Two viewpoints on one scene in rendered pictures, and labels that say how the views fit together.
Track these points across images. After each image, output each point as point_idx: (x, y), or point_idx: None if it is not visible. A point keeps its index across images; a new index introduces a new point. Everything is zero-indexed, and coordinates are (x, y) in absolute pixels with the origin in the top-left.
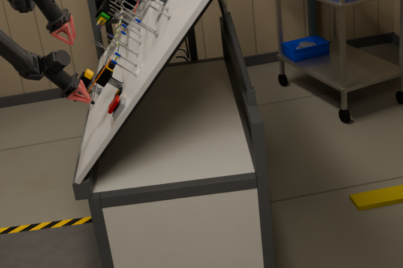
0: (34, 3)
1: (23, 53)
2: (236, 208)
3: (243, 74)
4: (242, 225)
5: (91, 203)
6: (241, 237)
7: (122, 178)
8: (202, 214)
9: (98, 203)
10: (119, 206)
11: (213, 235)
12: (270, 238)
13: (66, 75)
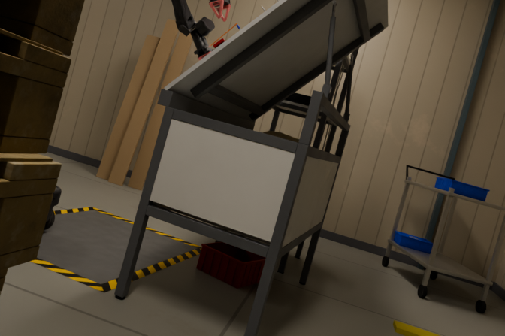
0: None
1: (184, 2)
2: (270, 166)
3: (327, 70)
4: (269, 186)
5: (166, 110)
6: (264, 198)
7: None
8: (242, 158)
9: (170, 113)
10: (184, 122)
11: (242, 183)
12: (287, 210)
13: (206, 43)
